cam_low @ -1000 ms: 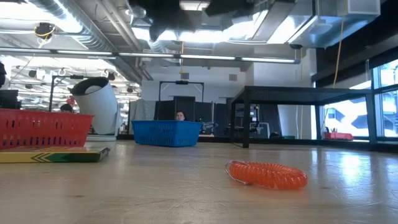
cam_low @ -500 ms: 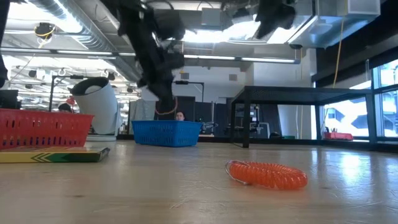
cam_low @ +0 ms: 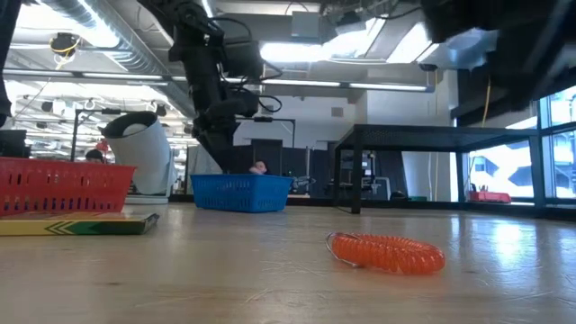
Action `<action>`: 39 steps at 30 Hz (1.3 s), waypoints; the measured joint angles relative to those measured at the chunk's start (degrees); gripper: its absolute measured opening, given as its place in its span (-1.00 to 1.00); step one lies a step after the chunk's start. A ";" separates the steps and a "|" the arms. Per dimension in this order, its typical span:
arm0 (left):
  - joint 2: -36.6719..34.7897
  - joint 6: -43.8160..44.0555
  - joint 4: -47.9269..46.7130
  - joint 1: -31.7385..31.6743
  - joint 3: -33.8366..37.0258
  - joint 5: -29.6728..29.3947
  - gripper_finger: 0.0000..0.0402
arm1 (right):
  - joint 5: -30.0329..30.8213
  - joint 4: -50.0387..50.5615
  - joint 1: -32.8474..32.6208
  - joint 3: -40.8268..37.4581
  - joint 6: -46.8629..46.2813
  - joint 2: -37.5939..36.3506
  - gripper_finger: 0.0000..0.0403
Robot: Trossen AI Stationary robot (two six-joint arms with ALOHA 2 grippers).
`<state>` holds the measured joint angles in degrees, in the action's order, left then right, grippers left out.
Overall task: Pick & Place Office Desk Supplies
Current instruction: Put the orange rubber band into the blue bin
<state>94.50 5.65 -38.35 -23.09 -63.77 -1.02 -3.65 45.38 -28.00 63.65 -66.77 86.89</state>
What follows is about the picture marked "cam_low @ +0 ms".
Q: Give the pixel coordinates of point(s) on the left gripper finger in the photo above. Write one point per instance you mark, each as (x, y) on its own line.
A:
(218, 144)

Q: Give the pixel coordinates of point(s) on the blue plastic basket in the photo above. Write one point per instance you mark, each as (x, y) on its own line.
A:
(240, 193)

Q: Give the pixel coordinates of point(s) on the yellow green crayon box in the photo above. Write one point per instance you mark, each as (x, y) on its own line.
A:
(90, 227)

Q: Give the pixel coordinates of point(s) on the red plastic basket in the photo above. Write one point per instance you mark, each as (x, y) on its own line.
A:
(67, 184)

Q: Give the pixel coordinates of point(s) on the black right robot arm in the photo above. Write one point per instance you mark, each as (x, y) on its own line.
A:
(517, 45)

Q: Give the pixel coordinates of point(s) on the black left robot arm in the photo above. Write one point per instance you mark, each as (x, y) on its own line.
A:
(202, 67)

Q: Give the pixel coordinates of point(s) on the grey fabric cover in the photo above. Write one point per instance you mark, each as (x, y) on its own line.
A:
(195, 164)

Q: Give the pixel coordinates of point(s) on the person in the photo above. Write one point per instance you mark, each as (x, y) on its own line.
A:
(94, 155)
(258, 168)

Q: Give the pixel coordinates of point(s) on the black partition cabinet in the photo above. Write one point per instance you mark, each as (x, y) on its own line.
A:
(270, 150)

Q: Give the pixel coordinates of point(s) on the black perforated metal shelf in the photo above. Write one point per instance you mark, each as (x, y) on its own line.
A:
(427, 135)

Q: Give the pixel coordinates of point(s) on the black monitor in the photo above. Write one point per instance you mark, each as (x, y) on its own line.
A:
(13, 144)

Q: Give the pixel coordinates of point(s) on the red tray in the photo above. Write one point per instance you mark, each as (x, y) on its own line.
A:
(490, 197)

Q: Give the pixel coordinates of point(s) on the black gantry frame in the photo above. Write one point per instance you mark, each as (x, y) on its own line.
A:
(270, 119)

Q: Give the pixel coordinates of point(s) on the silver ventilation duct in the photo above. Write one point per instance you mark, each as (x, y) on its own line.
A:
(112, 31)

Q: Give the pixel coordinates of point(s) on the black camera stand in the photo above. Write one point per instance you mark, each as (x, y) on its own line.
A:
(74, 135)

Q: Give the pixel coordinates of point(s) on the long ceiling light rail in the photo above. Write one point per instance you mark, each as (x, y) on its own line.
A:
(387, 86)

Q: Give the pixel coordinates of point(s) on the black aluminium table frame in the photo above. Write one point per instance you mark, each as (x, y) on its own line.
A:
(405, 203)

